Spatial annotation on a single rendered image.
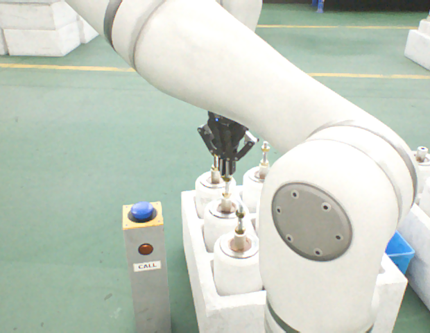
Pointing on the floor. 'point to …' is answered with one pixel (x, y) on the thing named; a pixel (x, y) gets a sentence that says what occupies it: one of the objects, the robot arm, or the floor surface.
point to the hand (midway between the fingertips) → (227, 166)
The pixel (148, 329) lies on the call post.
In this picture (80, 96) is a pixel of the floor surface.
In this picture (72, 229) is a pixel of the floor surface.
